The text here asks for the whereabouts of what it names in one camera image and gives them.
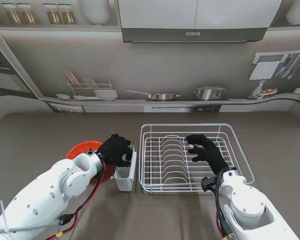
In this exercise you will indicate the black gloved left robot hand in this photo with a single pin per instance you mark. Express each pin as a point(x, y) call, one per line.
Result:
point(115, 150)

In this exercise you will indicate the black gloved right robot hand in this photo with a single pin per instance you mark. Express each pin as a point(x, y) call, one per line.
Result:
point(212, 155)

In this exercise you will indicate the white plastic utensil holder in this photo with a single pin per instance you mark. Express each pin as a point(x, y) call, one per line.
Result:
point(123, 183)

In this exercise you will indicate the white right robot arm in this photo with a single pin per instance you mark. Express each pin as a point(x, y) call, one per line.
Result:
point(250, 202)

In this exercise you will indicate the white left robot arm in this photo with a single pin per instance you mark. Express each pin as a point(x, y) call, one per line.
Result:
point(45, 197)

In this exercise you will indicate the orange plastic bowl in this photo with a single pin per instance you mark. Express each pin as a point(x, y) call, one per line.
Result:
point(80, 147)

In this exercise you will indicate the printed kitchen backdrop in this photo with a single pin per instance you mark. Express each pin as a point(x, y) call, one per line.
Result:
point(165, 70)

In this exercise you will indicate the white zip tie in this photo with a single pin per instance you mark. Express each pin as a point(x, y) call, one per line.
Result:
point(3, 215)

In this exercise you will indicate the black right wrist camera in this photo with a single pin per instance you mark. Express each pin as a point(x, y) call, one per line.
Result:
point(207, 183)

